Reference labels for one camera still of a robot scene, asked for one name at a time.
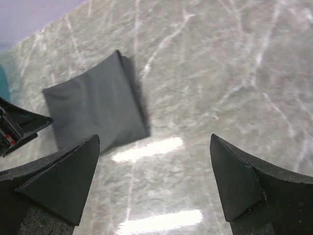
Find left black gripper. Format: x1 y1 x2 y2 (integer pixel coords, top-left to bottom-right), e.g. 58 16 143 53
0 98 53 157

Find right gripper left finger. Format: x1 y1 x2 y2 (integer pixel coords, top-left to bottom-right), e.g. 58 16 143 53
0 135 100 235

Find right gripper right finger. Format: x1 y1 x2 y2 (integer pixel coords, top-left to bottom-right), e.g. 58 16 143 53
210 134 313 235

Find grey t-shirt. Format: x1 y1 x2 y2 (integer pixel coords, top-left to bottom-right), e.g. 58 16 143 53
43 50 150 153

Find teal plastic bin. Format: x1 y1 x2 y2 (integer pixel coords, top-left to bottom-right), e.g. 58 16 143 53
0 66 10 101

